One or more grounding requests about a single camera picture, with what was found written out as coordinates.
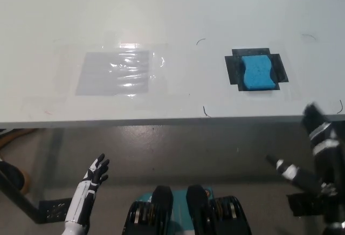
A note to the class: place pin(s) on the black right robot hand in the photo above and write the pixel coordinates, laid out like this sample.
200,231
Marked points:
330,165

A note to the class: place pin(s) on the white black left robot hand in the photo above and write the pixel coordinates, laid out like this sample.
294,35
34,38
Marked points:
96,172

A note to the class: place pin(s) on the blue soft sponge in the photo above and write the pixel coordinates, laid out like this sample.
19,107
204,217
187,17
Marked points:
257,73

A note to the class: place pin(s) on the black tape marked spot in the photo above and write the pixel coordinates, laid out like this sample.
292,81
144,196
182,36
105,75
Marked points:
232,68

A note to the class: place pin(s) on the black metal table foot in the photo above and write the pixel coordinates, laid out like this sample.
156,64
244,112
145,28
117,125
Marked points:
29,205

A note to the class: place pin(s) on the black round object tan rim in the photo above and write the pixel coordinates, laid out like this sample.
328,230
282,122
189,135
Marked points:
12,175

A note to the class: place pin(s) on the clear plastic sheet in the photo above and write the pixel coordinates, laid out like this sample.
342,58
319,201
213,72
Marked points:
107,84

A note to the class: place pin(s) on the clear plastic film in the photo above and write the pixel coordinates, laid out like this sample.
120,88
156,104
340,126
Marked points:
159,57

